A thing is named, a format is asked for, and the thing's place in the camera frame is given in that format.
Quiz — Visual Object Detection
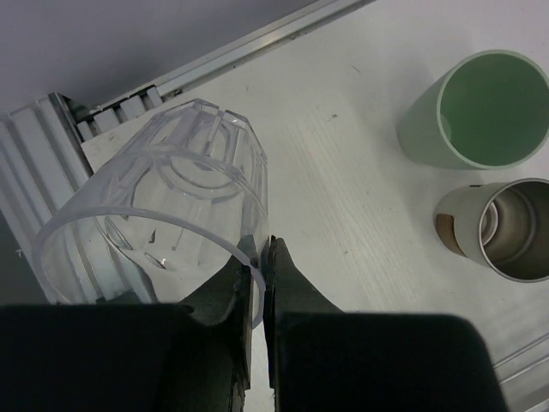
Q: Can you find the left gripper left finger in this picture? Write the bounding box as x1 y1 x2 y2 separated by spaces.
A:
1 257 252 411

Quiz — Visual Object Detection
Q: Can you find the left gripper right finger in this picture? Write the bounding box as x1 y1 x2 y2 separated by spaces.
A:
263 237 506 411

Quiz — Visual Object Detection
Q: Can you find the clear plastic tumbler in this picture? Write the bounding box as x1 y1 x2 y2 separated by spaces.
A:
33 99 268 324

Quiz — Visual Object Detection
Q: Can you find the white and wood steel cup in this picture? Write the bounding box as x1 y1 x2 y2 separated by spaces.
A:
434 178 548 283

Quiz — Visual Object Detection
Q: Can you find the mint green plastic cup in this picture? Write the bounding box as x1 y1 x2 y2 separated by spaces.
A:
397 50 548 170

